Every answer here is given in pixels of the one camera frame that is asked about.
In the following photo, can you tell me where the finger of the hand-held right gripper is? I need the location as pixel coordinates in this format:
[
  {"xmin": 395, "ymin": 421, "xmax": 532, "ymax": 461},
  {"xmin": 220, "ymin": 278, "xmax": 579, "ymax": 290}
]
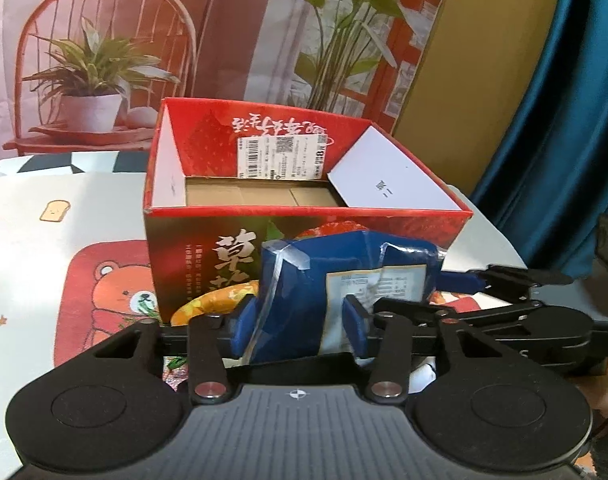
[
  {"xmin": 374, "ymin": 297, "xmax": 545, "ymax": 335},
  {"xmin": 441, "ymin": 264, "xmax": 575, "ymax": 292}
]

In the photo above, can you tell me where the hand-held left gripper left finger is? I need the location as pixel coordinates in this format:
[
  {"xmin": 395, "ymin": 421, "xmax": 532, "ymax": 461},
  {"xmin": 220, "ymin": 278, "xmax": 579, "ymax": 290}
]
[{"xmin": 91, "ymin": 295, "xmax": 261, "ymax": 406}]

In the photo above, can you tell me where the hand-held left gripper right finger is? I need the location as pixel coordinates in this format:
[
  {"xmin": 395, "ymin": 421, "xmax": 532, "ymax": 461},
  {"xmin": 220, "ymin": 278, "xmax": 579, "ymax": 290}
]
[{"xmin": 344, "ymin": 295, "xmax": 505, "ymax": 405}]

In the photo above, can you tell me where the blue plastic package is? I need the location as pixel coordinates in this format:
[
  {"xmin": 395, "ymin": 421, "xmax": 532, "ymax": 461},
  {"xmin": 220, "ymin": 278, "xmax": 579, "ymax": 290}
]
[{"xmin": 258, "ymin": 232, "xmax": 447, "ymax": 363}]

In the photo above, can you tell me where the red cardboard box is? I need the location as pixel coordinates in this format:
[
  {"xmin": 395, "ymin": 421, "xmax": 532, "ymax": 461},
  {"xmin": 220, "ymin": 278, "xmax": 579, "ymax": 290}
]
[{"xmin": 142, "ymin": 97, "xmax": 472, "ymax": 323}]

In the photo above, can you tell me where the teal curtain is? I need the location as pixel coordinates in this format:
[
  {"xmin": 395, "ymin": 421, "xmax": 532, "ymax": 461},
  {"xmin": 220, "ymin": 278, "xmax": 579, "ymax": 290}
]
[{"xmin": 471, "ymin": 0, "xmax": 608, "ymax": 281}]

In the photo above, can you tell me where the bear printed mat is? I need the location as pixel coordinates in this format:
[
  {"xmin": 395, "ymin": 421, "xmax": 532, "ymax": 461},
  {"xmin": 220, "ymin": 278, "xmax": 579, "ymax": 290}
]
[{"xmin": 0, "ymin": 172, "xmax": 195, "ymax": 396}]

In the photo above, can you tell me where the black white patterned cloth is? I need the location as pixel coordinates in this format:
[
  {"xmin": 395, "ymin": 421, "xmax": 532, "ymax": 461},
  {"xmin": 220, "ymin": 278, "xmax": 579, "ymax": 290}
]
[{"xmin": 0, "ymin": 151, "xmax": 152, "ymax": 181}]

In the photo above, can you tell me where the printed wall tapestry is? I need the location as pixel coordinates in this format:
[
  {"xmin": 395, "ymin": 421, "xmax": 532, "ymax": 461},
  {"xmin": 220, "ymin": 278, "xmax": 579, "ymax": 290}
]
[{"xmin": 0, "ymin": 0, "xmax": 457, "ymax": 161}]

